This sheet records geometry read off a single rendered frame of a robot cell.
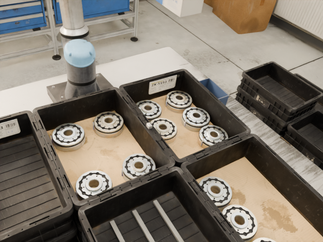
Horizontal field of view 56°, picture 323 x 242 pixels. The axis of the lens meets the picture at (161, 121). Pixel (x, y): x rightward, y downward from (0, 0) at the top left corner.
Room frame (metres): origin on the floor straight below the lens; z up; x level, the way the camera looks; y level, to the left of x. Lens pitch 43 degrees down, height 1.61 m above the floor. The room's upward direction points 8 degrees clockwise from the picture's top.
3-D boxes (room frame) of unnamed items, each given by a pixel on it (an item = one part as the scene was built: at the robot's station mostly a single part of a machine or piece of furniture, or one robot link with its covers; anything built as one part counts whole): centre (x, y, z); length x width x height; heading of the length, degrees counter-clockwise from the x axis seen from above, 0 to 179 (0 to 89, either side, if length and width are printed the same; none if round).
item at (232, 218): (0.45, -0.25, 0.86); 0.05 x 0.05 x 0.01
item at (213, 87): (1.13, -0.17, 0.74); 0.20 x 0.15 x 0.07; 127
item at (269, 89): (1.56, -0.68, 0.37); 0.40 x 0.30 x 0.45; 40
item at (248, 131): (0.81, -0.06, 0.92); 0.40 x 0.30 x 0.02; 37
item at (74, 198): (0.63, 0.18, 0.92); 0.40 x 0.30 x 0.02; 37
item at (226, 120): (0.81, -0.06, 0.87); 0.40 x 0.30 x 0.11; 37
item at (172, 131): (0.76, -0.01, 0.86); 0.10 x 0.10 x 0.01
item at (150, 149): (0.63, 0.18, 0.87); 0.40 x 0.30 x 0.11; 37
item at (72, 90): (1.01, 0.35, 0.80); 0.15 x 0.15 x 0.10
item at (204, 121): (0.85, -0.13, 0.86); 0.10 x 0.10 x 0.01
